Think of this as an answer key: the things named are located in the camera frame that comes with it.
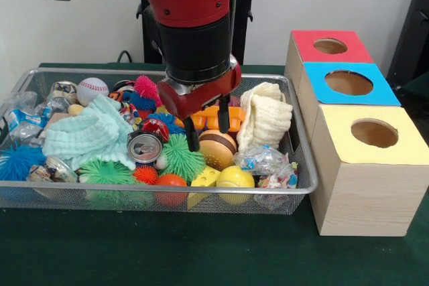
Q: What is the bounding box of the toy hamburger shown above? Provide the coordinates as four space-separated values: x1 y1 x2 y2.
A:
198 129 238 171

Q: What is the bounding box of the dark green tablecloth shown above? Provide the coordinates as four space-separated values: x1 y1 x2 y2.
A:
0 61 429 286
400 73 429 99

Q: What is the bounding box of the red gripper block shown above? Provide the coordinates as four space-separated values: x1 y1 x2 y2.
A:
157 63 242 153

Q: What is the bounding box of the white baseball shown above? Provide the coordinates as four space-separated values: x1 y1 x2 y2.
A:
76 77 110 106

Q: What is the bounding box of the cream cloth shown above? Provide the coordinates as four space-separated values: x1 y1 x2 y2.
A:
236 82 294 153

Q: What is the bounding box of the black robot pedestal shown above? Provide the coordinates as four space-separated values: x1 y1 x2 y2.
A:
135 0 271 65

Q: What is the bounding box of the yellow toy cheese wedge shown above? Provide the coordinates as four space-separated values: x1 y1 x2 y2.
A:
186 167 221 210

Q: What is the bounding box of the yellow ball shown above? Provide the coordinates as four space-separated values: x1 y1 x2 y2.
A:
216 165 255 206

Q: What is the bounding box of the crushed black drink can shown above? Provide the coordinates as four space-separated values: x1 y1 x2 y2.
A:
126 131 165 165

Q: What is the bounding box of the orange toy building block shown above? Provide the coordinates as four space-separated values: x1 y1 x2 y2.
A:
174 104 247 133

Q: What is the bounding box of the green spiky ball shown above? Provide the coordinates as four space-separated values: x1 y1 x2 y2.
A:
160 133 206 183

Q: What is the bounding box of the large blue spiky ball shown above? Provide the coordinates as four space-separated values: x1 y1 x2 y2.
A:
0 145 46 182

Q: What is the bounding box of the crushed clear plastic bottle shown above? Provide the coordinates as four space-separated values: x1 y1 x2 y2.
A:
233 145 291 177

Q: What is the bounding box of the shallow mesh bin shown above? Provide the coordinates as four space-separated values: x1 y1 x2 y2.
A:
0 67 318 216

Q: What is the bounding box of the mint green cloth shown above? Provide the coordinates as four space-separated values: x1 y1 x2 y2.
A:
42 94 137 171

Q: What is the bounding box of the black chair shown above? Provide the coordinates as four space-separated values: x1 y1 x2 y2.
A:
385 0 429 92

